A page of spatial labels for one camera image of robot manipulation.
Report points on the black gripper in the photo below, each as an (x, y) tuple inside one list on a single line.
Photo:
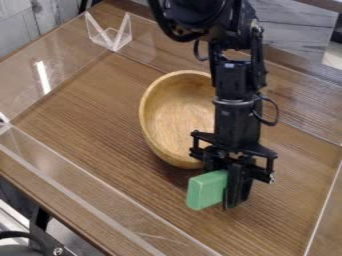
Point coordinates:
[(252, 162)]

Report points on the green rectangular block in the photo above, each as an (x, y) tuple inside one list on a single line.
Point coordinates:
[(206, 188)]

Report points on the brown wooden bowl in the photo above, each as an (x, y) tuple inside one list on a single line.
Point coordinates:
[(176, 107)]

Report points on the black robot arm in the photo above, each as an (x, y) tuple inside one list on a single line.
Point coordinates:
[(228, 25)]

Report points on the clear acrylic front wall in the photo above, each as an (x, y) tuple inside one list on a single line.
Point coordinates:
[(116, 223)]

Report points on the black table leg bracket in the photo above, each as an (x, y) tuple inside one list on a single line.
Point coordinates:
[(51, 246)]

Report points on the clear acrylic corner bracket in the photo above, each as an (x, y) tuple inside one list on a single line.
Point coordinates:
[(110, 38)]

